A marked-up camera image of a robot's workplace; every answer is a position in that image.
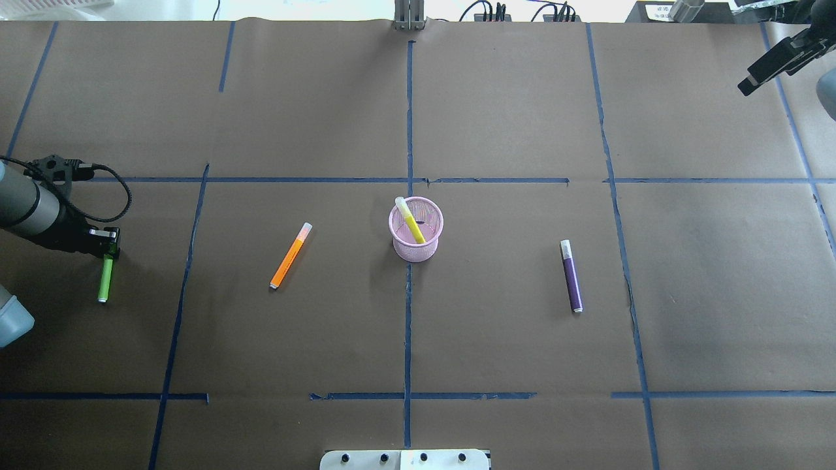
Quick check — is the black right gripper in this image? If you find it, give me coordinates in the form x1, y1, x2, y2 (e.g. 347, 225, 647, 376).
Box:
737, 27, 830, 96

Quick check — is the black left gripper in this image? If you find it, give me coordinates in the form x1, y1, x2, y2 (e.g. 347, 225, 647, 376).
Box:
55, 218, 121, 259

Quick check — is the green highlighter pen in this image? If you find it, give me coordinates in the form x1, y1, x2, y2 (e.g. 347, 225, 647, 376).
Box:
97, 254, 116, 304

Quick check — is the yellow highlighter pen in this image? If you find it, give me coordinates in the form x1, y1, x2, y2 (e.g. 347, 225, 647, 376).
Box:
394, 196, 426, 244

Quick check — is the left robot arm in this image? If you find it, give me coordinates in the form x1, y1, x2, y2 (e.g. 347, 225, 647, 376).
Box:
1, 155, 133, 304

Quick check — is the orange highlighter pen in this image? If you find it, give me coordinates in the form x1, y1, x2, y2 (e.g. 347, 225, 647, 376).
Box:
269, 222, 313, 290

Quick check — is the purple highlighter pen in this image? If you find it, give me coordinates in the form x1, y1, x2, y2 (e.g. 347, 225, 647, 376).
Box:
560, 239, 583, 313

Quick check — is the metal cup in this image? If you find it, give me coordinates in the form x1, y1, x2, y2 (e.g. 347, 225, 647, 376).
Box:
668, 0, 705, 24

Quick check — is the white pillar with base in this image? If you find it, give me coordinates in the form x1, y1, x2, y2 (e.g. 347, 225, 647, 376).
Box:
319, 448, 492, 469

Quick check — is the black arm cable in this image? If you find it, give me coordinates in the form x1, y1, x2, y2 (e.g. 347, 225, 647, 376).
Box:
0, 155, 133, 224

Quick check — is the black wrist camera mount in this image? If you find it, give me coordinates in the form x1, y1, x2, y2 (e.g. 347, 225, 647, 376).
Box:
24, 155, 96, 185

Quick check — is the aluminium frame post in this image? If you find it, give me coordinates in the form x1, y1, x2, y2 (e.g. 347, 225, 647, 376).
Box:
393, 0, 426, 31

